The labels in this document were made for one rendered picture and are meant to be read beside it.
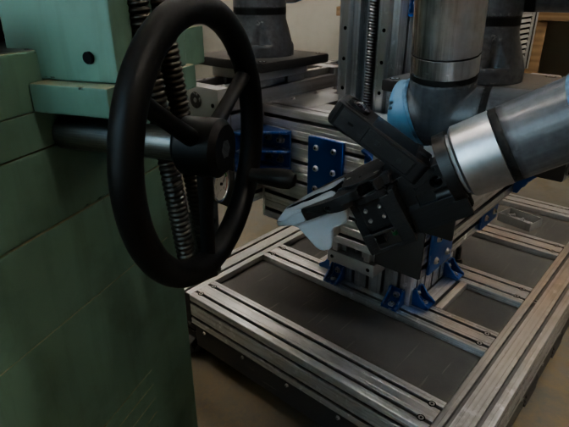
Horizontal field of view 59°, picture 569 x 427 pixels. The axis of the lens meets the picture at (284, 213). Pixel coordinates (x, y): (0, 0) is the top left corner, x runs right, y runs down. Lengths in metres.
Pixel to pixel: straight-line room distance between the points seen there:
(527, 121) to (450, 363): 0.78
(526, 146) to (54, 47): 0.46
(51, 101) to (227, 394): 0.98
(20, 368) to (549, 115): 0.59
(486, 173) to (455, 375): 0.73
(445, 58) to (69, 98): 0.39
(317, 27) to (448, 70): 3.35
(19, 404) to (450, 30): 0.61
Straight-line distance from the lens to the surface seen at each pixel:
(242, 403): 1.35
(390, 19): 1.05
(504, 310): 1.41
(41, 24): 0.58
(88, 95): 0.53
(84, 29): 0.55
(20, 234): 0.59
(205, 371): 1.45
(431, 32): 0.58
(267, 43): 1.13
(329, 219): 0.55
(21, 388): 0.65
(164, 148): 0.52
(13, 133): 0.57
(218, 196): 0.84
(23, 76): 0.58
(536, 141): 0.49
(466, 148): 0.50
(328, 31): 3.88
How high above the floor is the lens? 0.96
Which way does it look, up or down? 25 degrees down
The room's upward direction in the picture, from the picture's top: straight up
